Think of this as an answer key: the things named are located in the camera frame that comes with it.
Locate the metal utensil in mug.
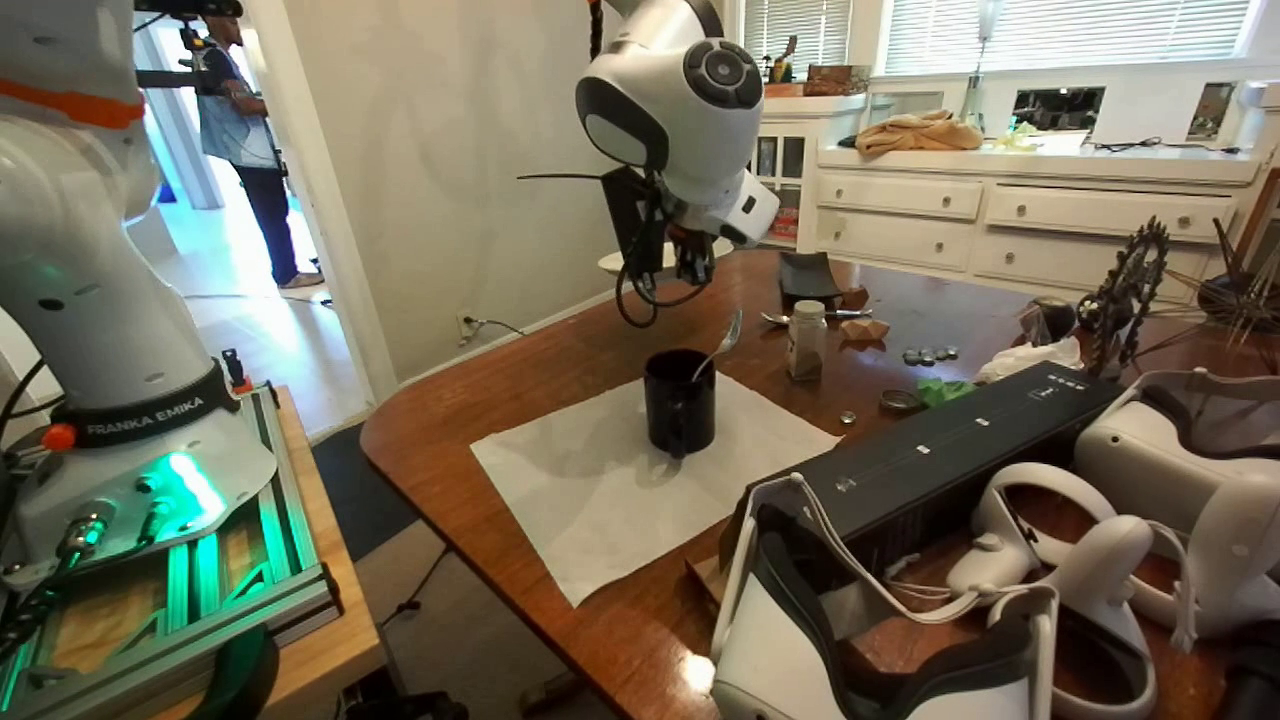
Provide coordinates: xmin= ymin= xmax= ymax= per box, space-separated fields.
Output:
xmin=690 ymin=307 xmax=748 ymax=389

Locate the white crumpled cloth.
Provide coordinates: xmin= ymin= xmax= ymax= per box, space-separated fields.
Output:
xmin=976 ymin=334 xmax=1073 ymax=393

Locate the white built-in cabinet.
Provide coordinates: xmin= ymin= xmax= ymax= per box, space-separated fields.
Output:
xmin=743 ymin=54 xmax=1280 ymax=302

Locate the small green packet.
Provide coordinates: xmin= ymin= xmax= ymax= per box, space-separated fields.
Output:
xmin=912 ymin=374 xmax=976 ymax=412

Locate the small photo frame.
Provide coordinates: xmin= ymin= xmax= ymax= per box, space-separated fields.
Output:
xmin=1184 ymin=78 xmax=1235 ymax=143

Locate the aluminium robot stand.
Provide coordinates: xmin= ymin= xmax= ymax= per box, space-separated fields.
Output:
xmin=0 ymin=374 xmax=392 ymax=720

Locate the white VR controller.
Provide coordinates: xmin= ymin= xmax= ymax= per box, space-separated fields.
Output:
xmin=947 ymin=459 xmax=1127 ymax=601
xmin=1045 ymin=517 xmax=1163 ymax=720

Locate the person in blue shirt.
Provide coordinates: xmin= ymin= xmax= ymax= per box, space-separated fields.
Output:
xmin=177 ymin=7 xmax=324 ymax=297

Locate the dark floor mat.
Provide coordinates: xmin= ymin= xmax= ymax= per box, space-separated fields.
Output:
xmin=310 ymin=419 xmax=412 ymax=562

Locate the white VR headset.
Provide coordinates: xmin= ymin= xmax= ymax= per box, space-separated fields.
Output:
xmin=710 ymin=470 xmax=1073 ymax=720
xmin=1073 ymin=367 xmax=1280 ymax=639

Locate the small labelled shaker jar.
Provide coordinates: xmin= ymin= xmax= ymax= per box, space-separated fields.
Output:
xmin=781 ymin=297 xmax=833 ymax=393

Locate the long black box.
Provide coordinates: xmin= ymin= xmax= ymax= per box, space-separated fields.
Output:
xmin=743 ymin=359 xmax=1125 ymax=574

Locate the dark rectangular frame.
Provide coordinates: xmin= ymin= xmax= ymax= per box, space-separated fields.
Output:
xmin=1009 ymin=84 xmax=1110 ymax=135

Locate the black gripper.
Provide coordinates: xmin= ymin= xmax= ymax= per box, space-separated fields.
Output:
xmin=600 ymin=165 xmax=715 ymax=286

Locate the black mug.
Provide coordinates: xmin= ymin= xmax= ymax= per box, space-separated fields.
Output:
xmin=639 ymin=347 xmax=720 ymax=459

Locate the brown woven basket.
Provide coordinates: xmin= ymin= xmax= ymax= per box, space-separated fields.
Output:
xmin=852 ymin=114 xmax=983 ymax=165

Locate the white paper napkin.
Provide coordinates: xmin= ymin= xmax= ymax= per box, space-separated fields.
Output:
xmin=468 ymin=371 xmax=843 ymax=610

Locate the wide orange strap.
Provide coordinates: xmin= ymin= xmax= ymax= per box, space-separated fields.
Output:
xmin=0 ymin=77 xmax=149 ymax=132

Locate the white window blind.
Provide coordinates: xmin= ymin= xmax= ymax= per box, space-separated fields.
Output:
xmin=885 ymin=0 xmax=1257 ymax=77
xmin=743 ymin=0 xmax=855 ymax=84

